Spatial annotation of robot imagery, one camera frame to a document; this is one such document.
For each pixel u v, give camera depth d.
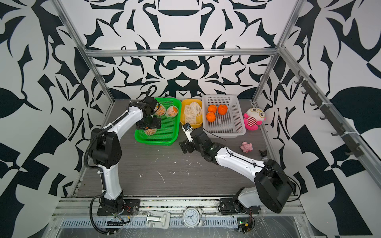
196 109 1.05
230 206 0.74
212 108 1.08
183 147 0.75
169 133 1.00
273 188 0.42
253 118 1.02
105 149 0.52
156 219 0.70
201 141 0.63
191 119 1.01
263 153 0.91
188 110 1.08
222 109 1.07
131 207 0.73
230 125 1.05
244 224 0.71
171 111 1.05
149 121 0.80
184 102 1.13
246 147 0.91
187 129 0.72
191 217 0.69
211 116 1.03
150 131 0.96
